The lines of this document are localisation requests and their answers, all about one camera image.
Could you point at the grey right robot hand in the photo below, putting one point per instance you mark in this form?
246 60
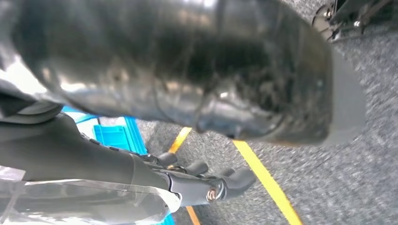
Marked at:
171 68

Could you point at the blue metal shelf rack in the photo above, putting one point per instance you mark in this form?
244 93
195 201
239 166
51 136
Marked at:
136 136

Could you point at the blue plastic bin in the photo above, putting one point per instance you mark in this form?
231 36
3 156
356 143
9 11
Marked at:
110 136

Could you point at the black metal wheeled frame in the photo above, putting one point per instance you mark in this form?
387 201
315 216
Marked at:
351 15

